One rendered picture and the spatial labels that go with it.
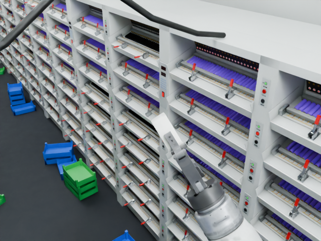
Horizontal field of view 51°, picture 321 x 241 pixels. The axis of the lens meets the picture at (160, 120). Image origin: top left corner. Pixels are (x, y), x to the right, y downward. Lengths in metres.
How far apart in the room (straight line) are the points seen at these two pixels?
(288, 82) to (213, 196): 0.85
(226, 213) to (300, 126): 0.78
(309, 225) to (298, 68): 0.66
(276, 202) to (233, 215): 0.94
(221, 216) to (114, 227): 2.39
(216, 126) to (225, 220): 1.08
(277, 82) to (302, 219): 0.60
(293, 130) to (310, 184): 0.23
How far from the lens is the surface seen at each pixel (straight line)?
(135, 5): 1.29
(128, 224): 3.08
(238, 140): 1.66
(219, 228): 0.71
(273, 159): 1.56
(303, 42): 1.64
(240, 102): 1.57
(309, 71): 1.30
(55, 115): 4.57
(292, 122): 1.44
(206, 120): 1.80
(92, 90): 3.13
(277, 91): 1.41
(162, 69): 1.95
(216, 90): 1.67
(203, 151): 1.90
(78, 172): 3.44
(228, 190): 1.92
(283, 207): 1.63
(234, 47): 1.50
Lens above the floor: 2.18
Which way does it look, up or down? 28 degrees down
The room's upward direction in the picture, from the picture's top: straight up
